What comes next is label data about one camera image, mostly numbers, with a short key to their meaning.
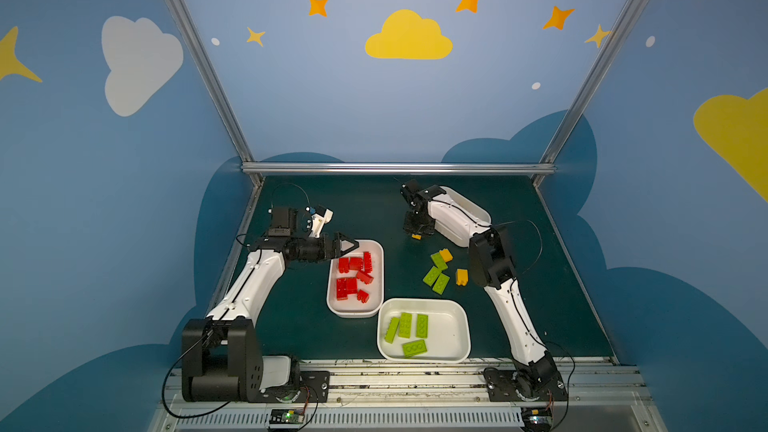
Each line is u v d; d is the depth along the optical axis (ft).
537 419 2.35
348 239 2.47
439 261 3.22
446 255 3.23
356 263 3.07
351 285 2.97
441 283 3.05
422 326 2.76
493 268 2.13
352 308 2.84
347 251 2.50
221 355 1.46
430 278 3.09
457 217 2.31
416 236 3.39
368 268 3.13
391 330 2.69
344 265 3.06
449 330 2.74
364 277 2.99
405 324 2.74
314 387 2.45
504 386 2.46
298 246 2.30
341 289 2.97
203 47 2.76
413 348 2.62
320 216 2.52
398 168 3.82
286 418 2.32
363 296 2.90
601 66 2.88
